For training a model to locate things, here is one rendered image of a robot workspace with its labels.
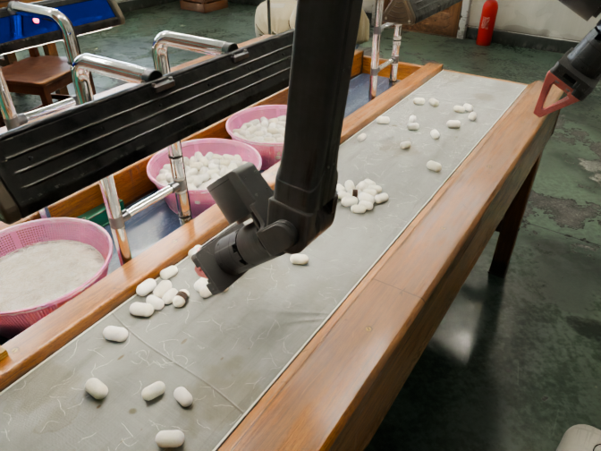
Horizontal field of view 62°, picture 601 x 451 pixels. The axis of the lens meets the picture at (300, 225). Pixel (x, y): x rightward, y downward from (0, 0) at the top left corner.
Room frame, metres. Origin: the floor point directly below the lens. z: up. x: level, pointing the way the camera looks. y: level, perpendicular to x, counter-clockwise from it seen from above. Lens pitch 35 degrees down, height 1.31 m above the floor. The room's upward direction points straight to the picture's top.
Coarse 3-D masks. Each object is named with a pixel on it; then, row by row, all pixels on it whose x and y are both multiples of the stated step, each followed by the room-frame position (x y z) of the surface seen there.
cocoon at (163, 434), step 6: (162, 432) 0.36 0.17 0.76; (168, 432) 0.36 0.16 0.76; (174, 432) 0.36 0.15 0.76; (180, 432) 0.36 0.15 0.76; (156, 438) 0.35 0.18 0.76; (162, 438) 0.35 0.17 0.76; (168, 438) 0.35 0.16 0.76; (174, 438) 0.35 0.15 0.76; (180, 438) 0.35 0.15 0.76; (162, 444) 0.35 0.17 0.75; (168, 444) 0.35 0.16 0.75; (174, 444) 0.35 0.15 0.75; (180, 444) 0.35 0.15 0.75
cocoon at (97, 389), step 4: (88, 380) 0.44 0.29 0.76; (92, 380) 0.44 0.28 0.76; (96, 380) 0.44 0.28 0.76; (88, 384) 0.43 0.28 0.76; (92, 384) 0.43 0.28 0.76; (96, 384) 0.43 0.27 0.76; (100, 384) 0.43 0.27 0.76; (104, 384) 0.43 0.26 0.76; (88, 388) 0.43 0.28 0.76; (92, 388) 0.42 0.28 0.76; (96, 388) 0.42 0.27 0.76; (100, 388) 0.42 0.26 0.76; (104, 388) 0.43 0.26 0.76; (88, 392) 0.43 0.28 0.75; (92, 392) 0.42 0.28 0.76; (96, 392) 0.42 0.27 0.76; (100, 392) 0.42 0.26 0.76; (104, 392) 0.42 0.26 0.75; (96, 396) 0.42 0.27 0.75; (100, 396) 0.42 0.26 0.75; (104, 396) 0.42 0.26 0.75
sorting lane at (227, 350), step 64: (384, 128) 1.32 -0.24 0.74; (448, 128) 1.32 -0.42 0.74; (384, 192) 0.96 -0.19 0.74; (320, 256) 0.73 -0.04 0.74; (128, 320) 0.57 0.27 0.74; (192, 320) 0.57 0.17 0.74; (256, 320) 0.57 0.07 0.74; (320, 320) 0.57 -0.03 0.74; (64, 384) 0.45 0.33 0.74; (128, 384) 0.45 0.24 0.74; (192, 384) 0.45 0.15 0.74; (256, 384) 0.45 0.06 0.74; (0, 448) 0.35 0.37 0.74; (64, 448) 0.35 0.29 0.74; (128, 448) 0.35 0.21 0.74; (192, 448) 0.35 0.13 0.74
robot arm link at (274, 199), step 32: (320, 0) 0.49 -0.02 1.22; (352, 0) 0.49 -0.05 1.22; (320, 32) 0.49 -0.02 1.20; (352, 32) 0.50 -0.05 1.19; (320, 64) 0.48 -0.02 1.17; (288, 96) 0.50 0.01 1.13; (320, 96) 0.48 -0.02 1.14; (288, 128) 0.50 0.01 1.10; (320, 128) 0.48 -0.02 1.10; (288, 160) 0.50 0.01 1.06; (320, 160) 0.48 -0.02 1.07; (288, 192) 0.48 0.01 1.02; (320, 192) 0.48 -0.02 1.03; (320, 224) 0.49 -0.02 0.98
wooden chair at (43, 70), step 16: (16, 0) 3.01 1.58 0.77; (32, 48) 2.99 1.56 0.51; (16, 64) 2.83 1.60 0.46; (32, 64) 2.85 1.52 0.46; (48, 64) 2.85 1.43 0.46; (64, 64) 2.85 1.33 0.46; (16, 80) 2.57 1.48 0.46; (32, 80) 2.57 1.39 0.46; (48, 80) 2.57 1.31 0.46; (64, 80) 2.70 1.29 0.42; (48, 96) 2.56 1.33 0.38; (64, 96) 2.96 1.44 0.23; (0, 112) 2.64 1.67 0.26
